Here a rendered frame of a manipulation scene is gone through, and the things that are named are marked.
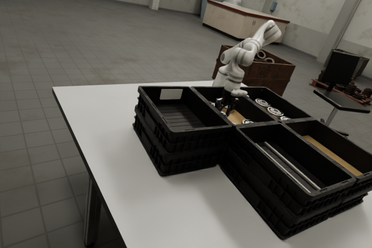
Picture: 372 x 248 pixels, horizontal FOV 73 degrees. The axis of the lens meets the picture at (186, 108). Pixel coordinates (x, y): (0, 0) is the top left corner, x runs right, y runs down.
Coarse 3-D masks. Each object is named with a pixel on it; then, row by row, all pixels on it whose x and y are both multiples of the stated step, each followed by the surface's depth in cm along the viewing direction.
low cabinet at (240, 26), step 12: (216, 12) 908; (228, 12) 864; (240, 12) 817; (252, 12) 878; (204, 24) 970; (216, 24) 914; (228, 24) 870; (240, 24) 828; (252, 24) 843; (276, 24) 916; (228, 36) 879; (240, 36) 840; (252, 36) 875
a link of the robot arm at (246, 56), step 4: (248, 44) 119; (252, 44) 119; (244, 48) 121; (248, 48) 120; (252, 48) 117; (256, 48) 119; (240, 52) 114; (244, 52) 114; (248, 52) 114; (252, 52) 114; (256, 52) 120; (240, 56) 114; (244, 56) 113; (248, 56) 113; (252, 56) 114; (236, 60) 116; (240, 60) 115; (244, 60) 114; (248, 60) 113; (252, 60) 114; (240, 64) 118; (244, 64) 115; (248, 64) 114
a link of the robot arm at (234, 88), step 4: (228, 80) 121; (228, 84) 121; (232, 84) 120; (236, 84) 120; (240, 84) 121; (224, 88) 124; (228, 88) 121; (232, 88) 121; (236, 88) 121; (232, 92) 117; (236, 92) 117; (240, 92) 119; (244, 92) 120
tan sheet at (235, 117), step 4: (224, 112) 141; (232, 112) 144; (236, 112) 145; (232, 116) 139; (236, 116) 141; (240, 116) 142; (232, 120) 135; (236, 120) 136; (240, 120) 137; (236, 124) 132
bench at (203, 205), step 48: (96, 96) 150; (96, 144) 112; (96, 192) 123; (144, 192) 95; (192, 192) 100; (240, 192) 107; (96, 240) 141; (144, 240) 78; (192, 240) 82; (240, 240) 86; (288, 240) 91; (336, 240) 96
